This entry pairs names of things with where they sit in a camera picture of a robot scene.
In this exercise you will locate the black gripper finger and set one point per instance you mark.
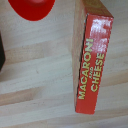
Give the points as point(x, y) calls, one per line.
point(1, 53)

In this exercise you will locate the red plastic bowl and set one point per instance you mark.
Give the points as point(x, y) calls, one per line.
point(31, 8)

